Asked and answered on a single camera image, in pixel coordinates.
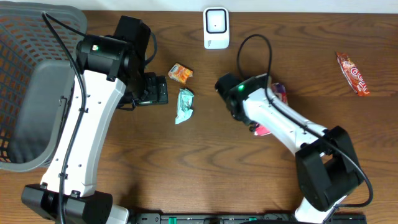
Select purple red snack bag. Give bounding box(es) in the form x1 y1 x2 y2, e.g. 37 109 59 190
252 83 288 136

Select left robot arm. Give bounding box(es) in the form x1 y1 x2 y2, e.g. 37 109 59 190
21 16 168 223

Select grey plastic mesh basket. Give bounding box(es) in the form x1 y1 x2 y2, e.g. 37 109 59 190
1 1 87 172

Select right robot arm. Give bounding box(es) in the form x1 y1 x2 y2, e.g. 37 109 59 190
215 73 364 223

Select red orange snack bar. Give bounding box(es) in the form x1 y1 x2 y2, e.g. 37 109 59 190
336 52 370 96

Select white barcode scanner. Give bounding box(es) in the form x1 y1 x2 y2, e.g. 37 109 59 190
203 7 230 50

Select small orange snack box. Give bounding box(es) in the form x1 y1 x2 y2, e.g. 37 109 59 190
168 63 193 84

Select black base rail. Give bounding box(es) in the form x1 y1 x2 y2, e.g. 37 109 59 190
129 212 368 224

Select mint green snack packet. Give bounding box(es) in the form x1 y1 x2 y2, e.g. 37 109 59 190
175 89 194 124

